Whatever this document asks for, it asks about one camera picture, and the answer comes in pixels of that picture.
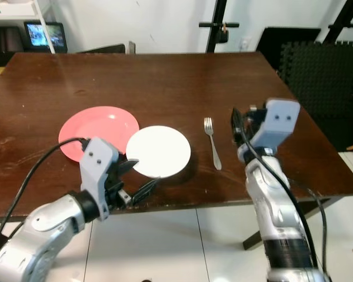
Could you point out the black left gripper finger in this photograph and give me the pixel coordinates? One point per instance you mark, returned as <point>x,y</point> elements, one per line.
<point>127,165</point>
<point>144,190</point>

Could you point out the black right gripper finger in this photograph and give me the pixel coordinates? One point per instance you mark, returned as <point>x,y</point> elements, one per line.
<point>239,126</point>

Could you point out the silver metal fork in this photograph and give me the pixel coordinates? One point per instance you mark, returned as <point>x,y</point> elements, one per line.
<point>212,144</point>

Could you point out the white bowl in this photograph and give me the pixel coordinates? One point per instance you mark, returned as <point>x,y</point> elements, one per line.
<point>159,150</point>

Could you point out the pink round plate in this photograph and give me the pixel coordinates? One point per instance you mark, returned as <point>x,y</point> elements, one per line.
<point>94,126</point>

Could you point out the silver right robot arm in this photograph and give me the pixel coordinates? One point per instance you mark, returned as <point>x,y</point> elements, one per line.
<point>276,211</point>

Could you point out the black foam puzzle mat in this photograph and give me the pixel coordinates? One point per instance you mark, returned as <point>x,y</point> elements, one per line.
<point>320,82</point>

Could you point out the black flat panel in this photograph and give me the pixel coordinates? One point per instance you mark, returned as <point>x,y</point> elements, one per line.
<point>270,44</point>

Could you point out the dark brown wooden table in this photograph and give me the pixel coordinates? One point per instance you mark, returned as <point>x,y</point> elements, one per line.
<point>165,82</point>

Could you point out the black stand with crossbar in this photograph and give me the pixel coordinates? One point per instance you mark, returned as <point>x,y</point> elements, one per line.
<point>219,26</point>

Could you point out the black chair back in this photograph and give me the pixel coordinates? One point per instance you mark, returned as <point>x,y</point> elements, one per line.
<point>106,48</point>

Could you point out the black slanted pole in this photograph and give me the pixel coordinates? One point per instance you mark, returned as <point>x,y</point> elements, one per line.
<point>344,20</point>

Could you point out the black tablet with lit screen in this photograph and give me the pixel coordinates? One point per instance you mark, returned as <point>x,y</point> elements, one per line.
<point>45,36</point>

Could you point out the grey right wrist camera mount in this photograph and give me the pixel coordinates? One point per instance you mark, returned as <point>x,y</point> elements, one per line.
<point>279,123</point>

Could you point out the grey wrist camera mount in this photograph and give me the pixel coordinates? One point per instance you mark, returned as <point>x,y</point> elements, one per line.
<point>279,123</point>
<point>100,164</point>

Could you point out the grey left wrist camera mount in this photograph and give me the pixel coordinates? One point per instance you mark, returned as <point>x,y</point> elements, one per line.
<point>100,164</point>

